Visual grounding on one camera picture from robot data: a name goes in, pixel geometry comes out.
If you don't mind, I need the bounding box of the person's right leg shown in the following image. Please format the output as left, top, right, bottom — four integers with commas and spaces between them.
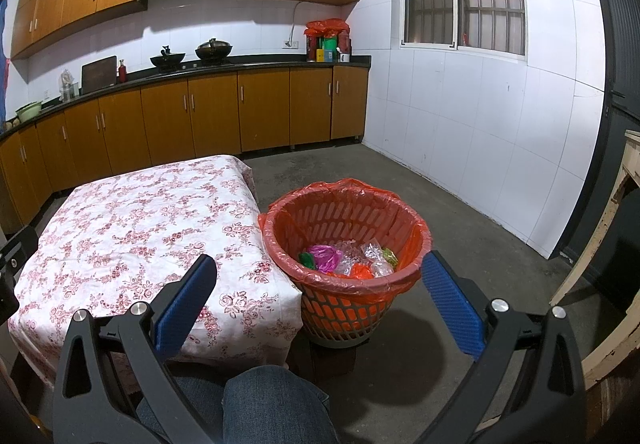
222, 364, 341, 444

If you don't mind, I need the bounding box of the person's left leg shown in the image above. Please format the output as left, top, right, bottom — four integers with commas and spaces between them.
132, 371, 227, 444

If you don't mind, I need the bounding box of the dark low stool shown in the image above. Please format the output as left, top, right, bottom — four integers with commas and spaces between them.
292, 334, 373, 382

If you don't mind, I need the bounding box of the dark door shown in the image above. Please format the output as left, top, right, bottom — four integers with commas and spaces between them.
560, 0, 640, 315

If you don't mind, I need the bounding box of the clear plastic bag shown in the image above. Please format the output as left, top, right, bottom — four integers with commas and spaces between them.
362, 240, 393, 276

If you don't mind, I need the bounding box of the brown cutting board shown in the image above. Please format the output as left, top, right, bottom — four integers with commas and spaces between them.
81, 56, 118, 94

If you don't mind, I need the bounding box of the wooden frame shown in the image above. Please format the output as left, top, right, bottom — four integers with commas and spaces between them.
550, 129, 640, 390

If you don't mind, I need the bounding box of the row of wooden base cabinets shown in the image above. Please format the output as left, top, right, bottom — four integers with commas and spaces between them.
0, 64, 371, 225

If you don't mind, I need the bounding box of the floral tablecloth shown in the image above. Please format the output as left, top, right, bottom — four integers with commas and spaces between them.
7, 154, 303, 385

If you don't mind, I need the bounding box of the clear bag with jar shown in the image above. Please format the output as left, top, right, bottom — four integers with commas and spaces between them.
57, 69, 81, 102

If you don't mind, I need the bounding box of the purple plastic bag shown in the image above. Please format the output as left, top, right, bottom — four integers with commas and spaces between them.
307, 244, 343, 273

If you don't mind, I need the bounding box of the black wok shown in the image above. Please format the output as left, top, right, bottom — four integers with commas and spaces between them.
150, 46, 186, 70

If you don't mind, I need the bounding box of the person's leg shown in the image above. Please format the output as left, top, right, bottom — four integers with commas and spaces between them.
222, 364, 341, 444
132, 371, 227, 444

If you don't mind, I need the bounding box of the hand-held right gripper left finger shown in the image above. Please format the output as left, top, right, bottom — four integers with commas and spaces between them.
51, 253, 217, 444

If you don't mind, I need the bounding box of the white power cable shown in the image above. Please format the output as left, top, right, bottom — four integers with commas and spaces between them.
290, 0, 313, 45

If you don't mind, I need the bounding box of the black pot with lid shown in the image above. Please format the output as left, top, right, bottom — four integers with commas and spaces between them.
195, 38, 234, 61

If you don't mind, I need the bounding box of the red bag on containers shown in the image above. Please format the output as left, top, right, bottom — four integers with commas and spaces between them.
305, 19, 351, 39

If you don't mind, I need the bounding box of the black kitchen countertop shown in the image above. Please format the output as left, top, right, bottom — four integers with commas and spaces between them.
0, 54, 373, 142

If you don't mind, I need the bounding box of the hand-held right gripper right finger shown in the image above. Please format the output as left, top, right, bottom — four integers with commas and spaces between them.
421, 250, 588, 444

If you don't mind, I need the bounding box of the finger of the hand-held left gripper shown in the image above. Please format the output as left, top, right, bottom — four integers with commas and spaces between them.
0, 225, 40, 276

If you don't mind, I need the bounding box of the gas stove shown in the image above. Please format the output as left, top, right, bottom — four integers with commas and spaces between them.
155, 62, 236, 71

